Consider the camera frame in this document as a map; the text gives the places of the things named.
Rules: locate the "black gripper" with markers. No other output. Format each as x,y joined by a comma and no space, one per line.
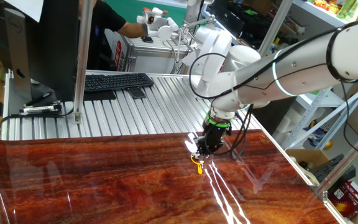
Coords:
214,137

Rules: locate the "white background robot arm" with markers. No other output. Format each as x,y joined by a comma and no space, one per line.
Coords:
216,49

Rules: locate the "bare person forearm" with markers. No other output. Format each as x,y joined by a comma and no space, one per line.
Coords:
132,30

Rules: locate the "grey background robot link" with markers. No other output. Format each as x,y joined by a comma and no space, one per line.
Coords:
193,14

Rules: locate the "golden ball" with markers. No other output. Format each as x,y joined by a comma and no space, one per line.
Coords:
328,145

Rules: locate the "person hand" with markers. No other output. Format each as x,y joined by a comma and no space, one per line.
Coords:
145,30

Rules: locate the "black panel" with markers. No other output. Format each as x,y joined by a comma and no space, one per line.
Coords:
275,118

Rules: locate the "black smartphone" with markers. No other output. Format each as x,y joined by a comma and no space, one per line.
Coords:
136,92

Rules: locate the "white foam pieces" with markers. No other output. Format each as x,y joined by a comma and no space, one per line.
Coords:
287,127

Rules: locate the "wood pattern table mat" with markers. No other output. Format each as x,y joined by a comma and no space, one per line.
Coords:
104,180

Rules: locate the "silver aluminium case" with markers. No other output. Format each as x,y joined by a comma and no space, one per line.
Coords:
151,60

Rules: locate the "black keyboard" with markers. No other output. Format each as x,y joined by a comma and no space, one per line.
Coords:
117,81

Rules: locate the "brown cardboard box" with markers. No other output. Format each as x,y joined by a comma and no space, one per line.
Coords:
309,155

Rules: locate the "blue cloth bundle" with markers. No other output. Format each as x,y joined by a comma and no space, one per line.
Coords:
314,138

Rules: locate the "metal rod stand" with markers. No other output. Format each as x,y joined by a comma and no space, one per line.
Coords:
184,31

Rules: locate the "white box red print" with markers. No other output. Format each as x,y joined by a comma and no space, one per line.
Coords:
117,53

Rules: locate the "white handheld device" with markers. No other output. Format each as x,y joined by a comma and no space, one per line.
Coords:
158,25

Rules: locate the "black plastic tray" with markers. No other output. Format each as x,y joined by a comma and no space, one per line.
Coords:
331,168

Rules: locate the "person in black shirt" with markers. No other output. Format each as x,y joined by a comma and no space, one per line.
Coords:
101,37

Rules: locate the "orange lidded jar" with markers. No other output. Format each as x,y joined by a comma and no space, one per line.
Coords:
147,9

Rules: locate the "red printed box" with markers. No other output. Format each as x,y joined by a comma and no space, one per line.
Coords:
343,199

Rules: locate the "green cloth backdrop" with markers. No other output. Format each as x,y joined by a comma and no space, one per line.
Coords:
129,9

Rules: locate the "white marker pen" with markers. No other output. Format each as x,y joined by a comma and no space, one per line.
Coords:
40,109

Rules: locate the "black pen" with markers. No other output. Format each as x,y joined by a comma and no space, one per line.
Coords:
39,98

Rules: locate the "black computer monitor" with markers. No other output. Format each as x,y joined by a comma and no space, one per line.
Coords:
54,46

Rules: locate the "white metal shelf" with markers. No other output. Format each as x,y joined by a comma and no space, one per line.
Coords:
315,11

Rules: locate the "colourful toy pile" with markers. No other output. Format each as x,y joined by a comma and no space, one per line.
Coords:
325,4

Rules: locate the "white paper sheet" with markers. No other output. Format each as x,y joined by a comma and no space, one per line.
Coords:
23,7

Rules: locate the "aluminium frame post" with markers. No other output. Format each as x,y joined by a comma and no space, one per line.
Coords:
278,18
84,46
340,165

